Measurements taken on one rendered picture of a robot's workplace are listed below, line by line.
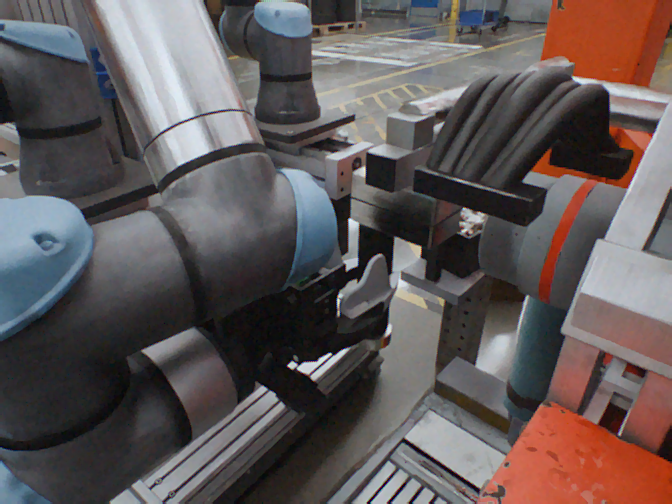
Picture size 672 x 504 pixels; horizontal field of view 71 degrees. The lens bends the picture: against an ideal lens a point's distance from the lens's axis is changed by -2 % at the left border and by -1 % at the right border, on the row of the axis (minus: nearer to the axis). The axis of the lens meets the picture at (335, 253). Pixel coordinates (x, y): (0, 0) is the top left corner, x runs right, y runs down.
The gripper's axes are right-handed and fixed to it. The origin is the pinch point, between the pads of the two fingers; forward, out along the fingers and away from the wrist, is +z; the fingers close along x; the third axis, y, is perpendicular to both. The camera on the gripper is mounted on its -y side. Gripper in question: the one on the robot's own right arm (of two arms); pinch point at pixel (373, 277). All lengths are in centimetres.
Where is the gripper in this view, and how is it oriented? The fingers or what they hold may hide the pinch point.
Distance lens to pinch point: 49.9
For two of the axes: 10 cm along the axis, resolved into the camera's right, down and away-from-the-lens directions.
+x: -7.5, -3.4, 5.7
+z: 6.6, -3.8, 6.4
